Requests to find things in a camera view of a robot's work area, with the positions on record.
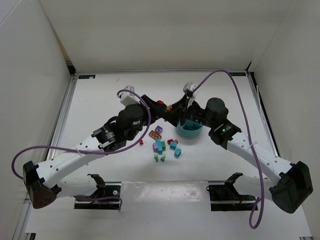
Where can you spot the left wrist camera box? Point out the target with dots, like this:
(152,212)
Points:
(127,98)

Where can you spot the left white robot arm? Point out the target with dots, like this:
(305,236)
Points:
(49,180)

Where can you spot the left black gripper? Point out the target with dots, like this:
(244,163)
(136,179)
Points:
(155,108)

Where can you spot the long teal lego brick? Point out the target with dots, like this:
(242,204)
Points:
(159,146)

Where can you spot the green lego slope right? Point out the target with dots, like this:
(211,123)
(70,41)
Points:
(163,158)

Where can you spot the green lego slope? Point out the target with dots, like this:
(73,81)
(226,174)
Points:
(163,158)
(156,157)

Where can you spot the lilac lego brick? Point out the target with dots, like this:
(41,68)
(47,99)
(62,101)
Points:
(155,146)

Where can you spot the orange studded lego brick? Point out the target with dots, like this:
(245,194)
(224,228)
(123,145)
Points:
(169,108)

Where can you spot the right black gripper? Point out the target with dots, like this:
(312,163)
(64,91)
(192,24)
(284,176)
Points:
(182,111)

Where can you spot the teal studded lego brick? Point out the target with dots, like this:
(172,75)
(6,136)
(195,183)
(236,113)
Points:
(177,152)

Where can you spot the orange flat lego plate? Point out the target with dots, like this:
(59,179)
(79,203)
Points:
(154,135)

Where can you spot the green lego slope left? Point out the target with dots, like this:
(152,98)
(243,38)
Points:
(156,157)

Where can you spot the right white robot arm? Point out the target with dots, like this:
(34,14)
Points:
(288,184)

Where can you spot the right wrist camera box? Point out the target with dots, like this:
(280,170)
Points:
(189,90)

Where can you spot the green lego cube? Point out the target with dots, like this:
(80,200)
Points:
(163,145)

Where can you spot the teal divided round container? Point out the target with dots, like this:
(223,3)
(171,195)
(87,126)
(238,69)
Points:
(189,130)

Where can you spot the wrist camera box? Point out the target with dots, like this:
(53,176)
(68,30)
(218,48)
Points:
(127,98)
(189,90)

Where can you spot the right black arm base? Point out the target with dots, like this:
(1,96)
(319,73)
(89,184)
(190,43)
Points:
(224,197)

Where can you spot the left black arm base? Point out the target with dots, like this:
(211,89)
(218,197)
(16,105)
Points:
(106,196)

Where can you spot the red arch lego piece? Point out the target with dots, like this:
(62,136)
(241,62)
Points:
(169,141)

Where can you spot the purple square lego plate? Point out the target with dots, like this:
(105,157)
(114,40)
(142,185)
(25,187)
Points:
(158,129)

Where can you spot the teal sloped lego brick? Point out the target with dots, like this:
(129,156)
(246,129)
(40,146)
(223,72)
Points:
(173,144)

